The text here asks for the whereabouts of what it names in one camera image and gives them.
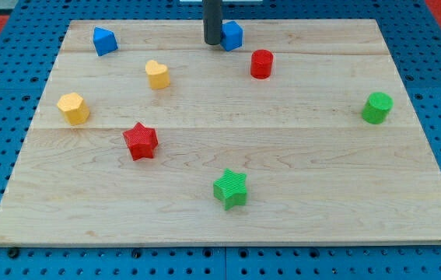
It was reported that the green star block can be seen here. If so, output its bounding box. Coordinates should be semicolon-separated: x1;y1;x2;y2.
213;169;247;211

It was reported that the blue triangular prism block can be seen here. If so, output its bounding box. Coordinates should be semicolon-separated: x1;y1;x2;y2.
93;27;118;56

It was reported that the light wooden board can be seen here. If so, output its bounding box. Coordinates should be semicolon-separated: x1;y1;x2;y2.
0;19;441;247

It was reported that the yellow heart block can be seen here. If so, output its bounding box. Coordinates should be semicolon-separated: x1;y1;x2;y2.
145;60;170;89

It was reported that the yellow hexagon block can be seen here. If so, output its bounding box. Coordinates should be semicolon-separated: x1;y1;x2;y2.
57;93;90;125

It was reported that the blue cube block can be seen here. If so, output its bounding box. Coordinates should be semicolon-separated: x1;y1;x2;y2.
220;21;243;51

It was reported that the red star block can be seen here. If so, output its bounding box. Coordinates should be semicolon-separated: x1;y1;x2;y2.
122;122;158;161

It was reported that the red cylinder block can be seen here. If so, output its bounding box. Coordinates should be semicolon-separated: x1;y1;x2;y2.
250;49;274;79

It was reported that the green cylinder block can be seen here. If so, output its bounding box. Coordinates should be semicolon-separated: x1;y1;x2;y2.
361;92;394;124

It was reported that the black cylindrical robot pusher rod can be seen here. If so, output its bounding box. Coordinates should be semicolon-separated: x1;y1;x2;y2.
202;0;222;45

